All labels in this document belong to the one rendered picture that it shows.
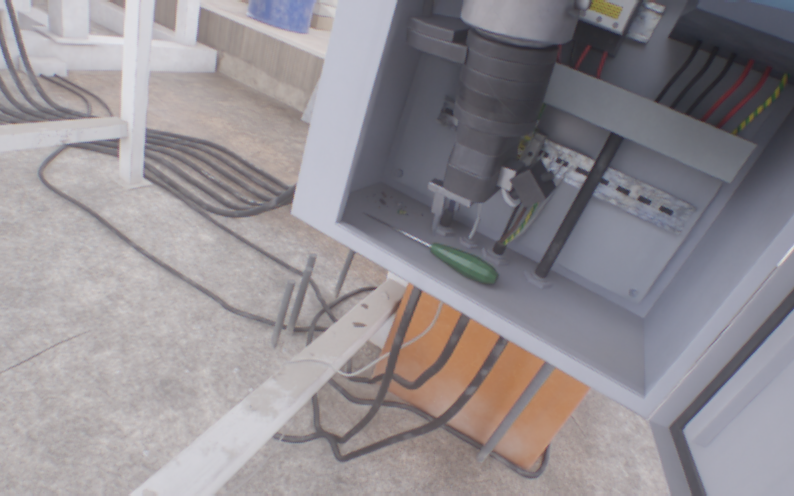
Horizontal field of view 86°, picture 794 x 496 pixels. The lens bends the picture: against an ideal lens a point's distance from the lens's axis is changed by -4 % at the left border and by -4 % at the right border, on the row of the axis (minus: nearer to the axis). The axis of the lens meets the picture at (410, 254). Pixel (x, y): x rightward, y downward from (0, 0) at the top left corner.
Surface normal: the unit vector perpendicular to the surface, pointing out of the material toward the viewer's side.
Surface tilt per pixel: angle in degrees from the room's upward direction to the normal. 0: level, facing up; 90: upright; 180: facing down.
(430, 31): 103
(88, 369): 0
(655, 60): 90
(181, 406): 0
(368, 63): 90
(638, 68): 90
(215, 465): 0
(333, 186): 90
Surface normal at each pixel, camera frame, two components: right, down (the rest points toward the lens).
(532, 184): -0.55, 0.46
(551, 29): 0.36, 0.62
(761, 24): -0.44, 0.32
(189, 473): 0.32, -0.82
